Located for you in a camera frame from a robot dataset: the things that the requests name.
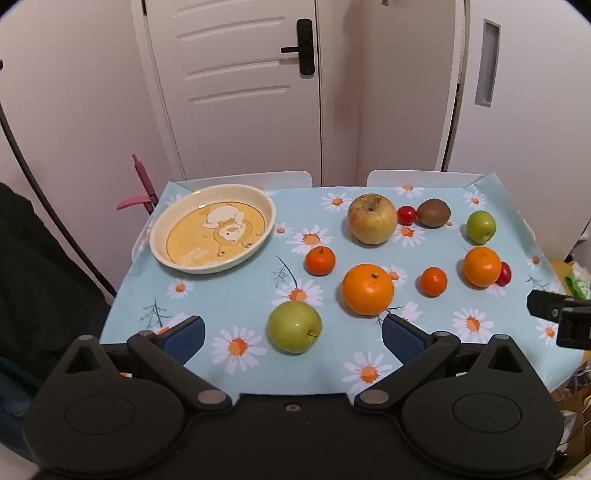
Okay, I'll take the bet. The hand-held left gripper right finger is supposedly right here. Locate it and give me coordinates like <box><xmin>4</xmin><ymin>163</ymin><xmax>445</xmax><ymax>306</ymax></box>
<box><xmin>353</xmin><ymin>314</ymin><xmax>550</xmax><ymax>411</ymax></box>

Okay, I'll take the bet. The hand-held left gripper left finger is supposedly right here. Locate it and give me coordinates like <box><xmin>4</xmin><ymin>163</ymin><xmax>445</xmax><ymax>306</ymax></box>
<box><xmin>44</xmin><ymin>315</ymin><xmax>234</xmax><ymax>414</ymax></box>

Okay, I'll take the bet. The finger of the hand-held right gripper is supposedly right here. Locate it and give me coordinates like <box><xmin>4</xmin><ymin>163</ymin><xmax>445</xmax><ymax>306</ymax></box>
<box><xmin>527</xmin><ymin>289</ymin><xmax>591</xmax><ymax>350</ymax></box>

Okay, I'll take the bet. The large orange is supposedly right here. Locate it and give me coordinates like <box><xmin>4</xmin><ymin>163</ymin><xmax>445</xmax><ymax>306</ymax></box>
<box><xmin>342</xmin><ymin>263</ymin><xmax>395</xmax><ymax>317</ymax></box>

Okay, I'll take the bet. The large green apple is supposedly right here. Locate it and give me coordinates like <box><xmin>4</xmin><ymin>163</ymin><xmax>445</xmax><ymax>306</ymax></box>
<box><xmin>267</xmin><ymin>301</ymin><xmax>323</xmax><ymax>355</ymax></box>

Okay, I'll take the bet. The cream plate with cartoon print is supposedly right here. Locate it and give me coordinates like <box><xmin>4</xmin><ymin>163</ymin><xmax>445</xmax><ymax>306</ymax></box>
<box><xmin>149</xmin><ymin>184</ymin><xmax>277</xmax><ymax>275</ymax></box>

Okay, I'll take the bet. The small tangerine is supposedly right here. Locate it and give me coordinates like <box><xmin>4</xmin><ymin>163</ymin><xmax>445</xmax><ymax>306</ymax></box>
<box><xmin>304</xmin><ymin>246</ymin><xmax>336</xmax><ymax>277</ymax></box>
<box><xmin>419</xmin><ymin>267</ymin><xmax>448</xmax><ymax>297</ymax></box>

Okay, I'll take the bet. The large yellowish apple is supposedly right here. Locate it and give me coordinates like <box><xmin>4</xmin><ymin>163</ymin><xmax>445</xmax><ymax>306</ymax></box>
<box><xmin>347</xmin><ymin>193</ymin><xmax>399</xmax><ymax>245</ymax></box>

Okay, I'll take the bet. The brown kiwi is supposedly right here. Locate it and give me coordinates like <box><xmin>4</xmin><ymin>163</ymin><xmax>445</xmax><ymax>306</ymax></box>
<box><xmin>416</xmin><ymin>198</ymin><xmax>452</xmax><ymax>228</ymax></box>

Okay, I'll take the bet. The green packet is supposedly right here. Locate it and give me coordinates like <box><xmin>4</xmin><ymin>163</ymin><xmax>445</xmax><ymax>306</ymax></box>
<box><xmin>566</xmin><ymin>272</ymin><xmax>591</xmax><ymax>301</ymax></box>

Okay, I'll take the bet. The blue daisy print tablecloth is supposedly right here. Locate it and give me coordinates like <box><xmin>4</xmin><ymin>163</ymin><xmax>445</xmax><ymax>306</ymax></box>
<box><xmin>99</xmin><ymin>173</ymin><xmax>585</xmax><ymax>402</ymax></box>

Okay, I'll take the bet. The medium orange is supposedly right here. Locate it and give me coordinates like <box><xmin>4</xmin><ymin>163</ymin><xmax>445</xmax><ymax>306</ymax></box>
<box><xmin>462</xmin><ymin>246</ymin><xmax>502</xmax><ymax>289</ymax></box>

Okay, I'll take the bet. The small green apple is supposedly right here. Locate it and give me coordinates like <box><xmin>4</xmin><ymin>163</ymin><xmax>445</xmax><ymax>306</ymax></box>
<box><xmin>465</xmin><ymin>210</ymin><xmax>497</xmax><ymax>245</ymax></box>

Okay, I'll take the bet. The cardboard box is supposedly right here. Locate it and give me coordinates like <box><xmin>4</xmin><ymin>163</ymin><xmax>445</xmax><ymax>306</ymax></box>
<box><xmin>556</xmin><ymin>378</ymin><xmax>591</xmax><ymax>467</ymax></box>

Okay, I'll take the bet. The black chair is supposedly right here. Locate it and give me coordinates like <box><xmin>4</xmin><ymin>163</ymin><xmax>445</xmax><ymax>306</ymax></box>
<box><xmin>0</xmin><ymin>182</ymin><xmax>116</xmax><ymax>462</ymax></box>

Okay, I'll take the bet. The white chair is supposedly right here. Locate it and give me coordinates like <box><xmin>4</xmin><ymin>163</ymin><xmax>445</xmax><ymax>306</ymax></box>
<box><xmin>366</xmin><ymin>169</ymin><xmax>485</xmax><ymax>188</ymax></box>
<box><xmin>178</xmin><ymin>171</ymin><xmax>314</xmax><ymax>190</ymax></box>

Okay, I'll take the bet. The white sliding door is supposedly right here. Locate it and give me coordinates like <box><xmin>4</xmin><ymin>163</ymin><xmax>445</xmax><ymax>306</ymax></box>
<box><xmin>441</xmin><ymin>0</ymin><xmax>591</xmax><ymax>185</ymax></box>

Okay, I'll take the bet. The white panel door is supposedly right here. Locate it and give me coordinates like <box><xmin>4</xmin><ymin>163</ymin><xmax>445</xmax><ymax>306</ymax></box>
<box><xmin>139</xmin><ymin>0</ymin><xmax>324</xmax><ymax>185</ymax></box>

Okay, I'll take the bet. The recessed door handle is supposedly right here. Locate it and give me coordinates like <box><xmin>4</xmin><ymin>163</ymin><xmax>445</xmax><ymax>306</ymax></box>
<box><xmin>475</xmin><ymin>19</ymin><xmax>501</xmax><ymax>108</ymax></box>

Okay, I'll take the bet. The black door lock handle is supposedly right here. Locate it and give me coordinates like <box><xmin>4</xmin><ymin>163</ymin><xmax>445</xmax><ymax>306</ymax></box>
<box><xmin>281</xmin><ymin>18</ymin><xmax>315</xmax><ymax>76</ymax></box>

